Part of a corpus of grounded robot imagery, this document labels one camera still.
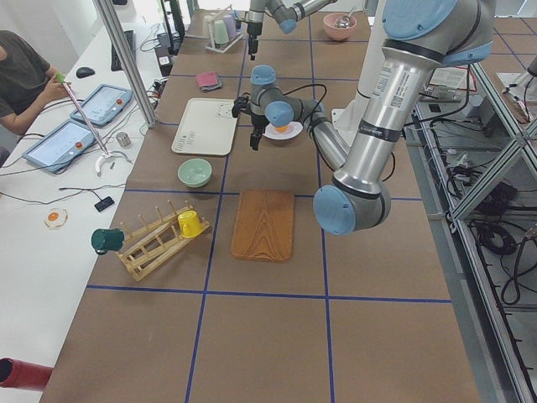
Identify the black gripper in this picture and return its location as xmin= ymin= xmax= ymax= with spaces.
xmin=232 ymin=95 xmax=263 ymax=151
xmin=234 ymin=10 xmax=263 ymax=60

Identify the orange fruit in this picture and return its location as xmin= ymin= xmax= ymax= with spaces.
xmin=274 ymin=125 xmax=289 ymax=133

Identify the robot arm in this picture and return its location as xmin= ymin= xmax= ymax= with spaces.
xmin=236 ymin=0 xmax=334 ymax=60
xmin=232 ymin=1 xmax=496 ymax=235

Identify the cream bear tray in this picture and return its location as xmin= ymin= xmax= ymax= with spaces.
xmin=171 ymin=97 xmax=237 ymax=156

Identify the green plastic cup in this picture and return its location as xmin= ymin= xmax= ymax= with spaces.
xmin=214 ymin=19 xmax=229 ymax=48

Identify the purple plastic cup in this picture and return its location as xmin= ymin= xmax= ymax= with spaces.
xmin=222 ymin=13 xmax=237 ymax=39

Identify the white plate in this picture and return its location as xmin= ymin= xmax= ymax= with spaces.
xmin=263 ymin=122 xmax=303 ymax=140

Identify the pink cloth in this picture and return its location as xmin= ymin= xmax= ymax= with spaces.
xmin=196 ymin=71 xmax=222 ymax=92

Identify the green bowl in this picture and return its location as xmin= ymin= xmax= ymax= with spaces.
xmin=177 ymin=158 xmax=212 ymax=188

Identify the wooden cutting board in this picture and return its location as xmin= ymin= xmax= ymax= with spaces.
xmin=231 ymin=189 xmax=295 ymax=263

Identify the pink bowl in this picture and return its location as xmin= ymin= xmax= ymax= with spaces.
xmin=323 ymin=13 xmax=357 ymax=41

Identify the metal scoop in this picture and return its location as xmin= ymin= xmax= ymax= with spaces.
xmin=334 ymin=7 xmax=356 ymax=29

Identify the yellow mug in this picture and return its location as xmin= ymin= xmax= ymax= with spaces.
xmin=178 ymin=210 xmax=202 ymax=238

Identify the small metal cylinder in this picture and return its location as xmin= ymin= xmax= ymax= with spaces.
xmin=116 ymin=132 xmax=131 ymax=148

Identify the black keyboard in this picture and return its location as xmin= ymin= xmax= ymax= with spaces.
xmin=110 ymin=29 xmax=136 ymax=71

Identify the teach pendant tablet far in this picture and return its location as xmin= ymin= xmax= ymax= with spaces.
xmin=81 ymin=84 xmax=133 ymax=128

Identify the teach pendant tablet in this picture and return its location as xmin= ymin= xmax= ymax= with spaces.
xmin=23 ymin=120 xmax=95 ymax=173
xmin=81 ymin=84 xmax=133 ymax=128

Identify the wooden dish rack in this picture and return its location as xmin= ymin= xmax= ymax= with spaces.
xmin=115 ymin=201 xmax=211 ymax=281

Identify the small black device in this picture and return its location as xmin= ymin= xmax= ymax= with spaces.
xmin=94 ymin=196 xmax=115 ymax=212

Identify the black computer mouse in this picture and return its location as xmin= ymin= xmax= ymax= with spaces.
xmin=76 ymin=66 xmax=96 ymax=79

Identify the dark green mug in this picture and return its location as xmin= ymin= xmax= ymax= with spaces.
xmin=91 ymin=228 xmax=125 ymax=255

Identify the teach pendant tablet near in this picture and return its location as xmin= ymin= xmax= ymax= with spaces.
xmin=23 ymin=120 xmax=95 ymax=173

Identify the fried egg toy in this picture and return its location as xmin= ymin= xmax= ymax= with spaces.
xmin=44 ymin=208 xmax=68 ymax=229

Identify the seated person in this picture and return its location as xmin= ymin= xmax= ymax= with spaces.
xmin=1 ymin=30 xmax=68 ymax=136

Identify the red cylinder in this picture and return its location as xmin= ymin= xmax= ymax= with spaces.
xmin=1 ymin=358 xmax=54 ymax=391

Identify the white wire cup rack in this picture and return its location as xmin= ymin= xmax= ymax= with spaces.
xmin=203 ymin=5 xmax=242 ymax=54

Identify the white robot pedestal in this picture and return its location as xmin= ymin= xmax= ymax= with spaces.
xmin=331 ymin=0 xmax=404 ymax=149

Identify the aluminium frame post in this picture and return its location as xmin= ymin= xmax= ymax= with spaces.
xmin=93 ymin=0 xmax=157 ymax=128

